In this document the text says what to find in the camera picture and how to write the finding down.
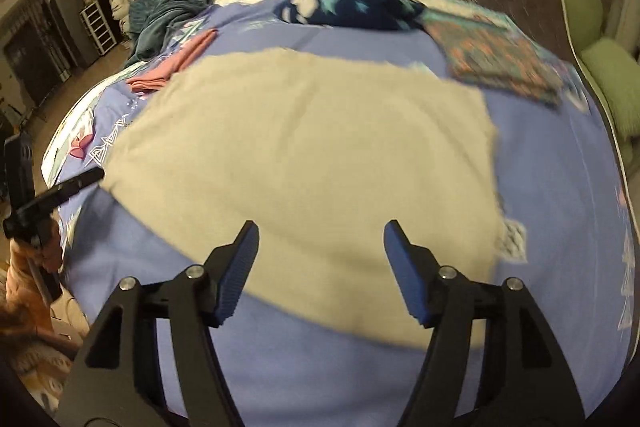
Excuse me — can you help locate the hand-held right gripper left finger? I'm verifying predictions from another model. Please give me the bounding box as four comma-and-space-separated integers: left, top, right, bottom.
54, 220, 261, 427

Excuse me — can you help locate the navy star-print cloth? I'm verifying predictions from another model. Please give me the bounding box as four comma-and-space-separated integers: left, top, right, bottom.
272, 0, 426, 32

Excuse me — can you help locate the folded floral cloth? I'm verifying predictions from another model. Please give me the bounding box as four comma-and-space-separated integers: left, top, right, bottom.
422, 9, 576, 108

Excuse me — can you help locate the white plush toy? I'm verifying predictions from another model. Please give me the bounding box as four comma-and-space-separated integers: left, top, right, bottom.
109, 0, 132, 34

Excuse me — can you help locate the blue printed blanket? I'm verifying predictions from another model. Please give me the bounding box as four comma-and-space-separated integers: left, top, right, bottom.
42, 0, 638, 427

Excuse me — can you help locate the white shelf rack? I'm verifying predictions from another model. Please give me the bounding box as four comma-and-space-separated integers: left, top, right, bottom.
80, 2, 119, 55

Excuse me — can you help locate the dark cabinet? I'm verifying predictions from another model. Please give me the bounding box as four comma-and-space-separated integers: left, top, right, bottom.
49, 0, 98, 68

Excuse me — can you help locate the folded pink cloth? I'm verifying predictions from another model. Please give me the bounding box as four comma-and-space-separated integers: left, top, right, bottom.
126, 28, 220, 95

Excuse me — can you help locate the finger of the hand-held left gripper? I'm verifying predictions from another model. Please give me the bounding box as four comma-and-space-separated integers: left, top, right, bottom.
47, 169, 105, 208

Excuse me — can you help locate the beige fleece garment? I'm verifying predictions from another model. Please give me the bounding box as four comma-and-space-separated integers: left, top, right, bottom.
100, 47, 506, 350

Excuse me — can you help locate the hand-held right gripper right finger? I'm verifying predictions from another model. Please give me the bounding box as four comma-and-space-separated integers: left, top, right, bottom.
383, 220, 585, 427

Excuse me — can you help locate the teal blanket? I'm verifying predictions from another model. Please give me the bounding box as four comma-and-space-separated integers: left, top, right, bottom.
122, 0, 217, 62

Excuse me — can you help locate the green pillow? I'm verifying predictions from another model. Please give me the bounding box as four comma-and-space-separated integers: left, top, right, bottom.
580, 38, 640, 142
557, 0, 606, 52

